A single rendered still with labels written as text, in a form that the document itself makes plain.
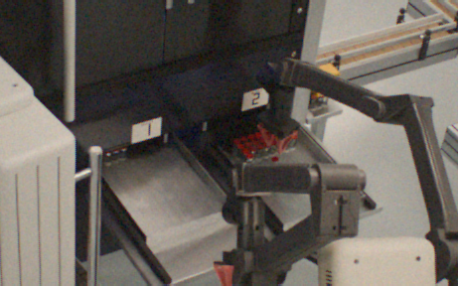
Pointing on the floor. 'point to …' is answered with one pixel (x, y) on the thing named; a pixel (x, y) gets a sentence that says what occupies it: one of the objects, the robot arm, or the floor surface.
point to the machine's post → (313, 21)
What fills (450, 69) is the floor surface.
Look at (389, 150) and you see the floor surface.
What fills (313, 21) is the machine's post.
